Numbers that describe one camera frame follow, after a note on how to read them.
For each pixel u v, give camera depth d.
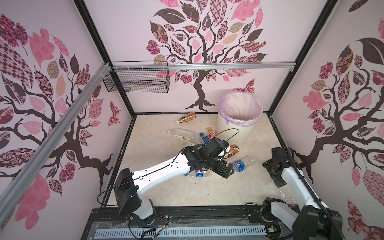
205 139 1.00
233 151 0.92
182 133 1.04
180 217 0.74
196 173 0.83
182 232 0.70
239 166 0.85
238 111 1.03
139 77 0.95
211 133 1.01
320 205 0.41
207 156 0.54
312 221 0.39
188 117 1.13
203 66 0.93
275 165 0.61
